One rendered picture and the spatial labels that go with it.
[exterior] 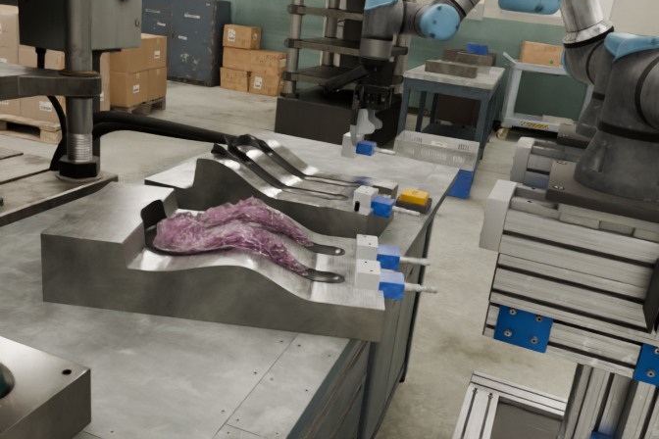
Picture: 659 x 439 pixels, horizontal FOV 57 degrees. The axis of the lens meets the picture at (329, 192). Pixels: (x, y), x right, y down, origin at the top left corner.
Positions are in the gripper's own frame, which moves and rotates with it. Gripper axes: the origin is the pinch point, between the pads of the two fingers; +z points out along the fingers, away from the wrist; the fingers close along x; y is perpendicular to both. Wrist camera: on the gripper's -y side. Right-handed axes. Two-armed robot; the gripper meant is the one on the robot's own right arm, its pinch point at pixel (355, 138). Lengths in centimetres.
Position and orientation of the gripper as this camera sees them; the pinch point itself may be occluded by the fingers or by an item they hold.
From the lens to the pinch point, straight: 149.8
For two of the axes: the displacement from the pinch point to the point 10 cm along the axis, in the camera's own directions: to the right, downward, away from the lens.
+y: 9.4, 2.0, -2.9
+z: -1.1, 9.5, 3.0
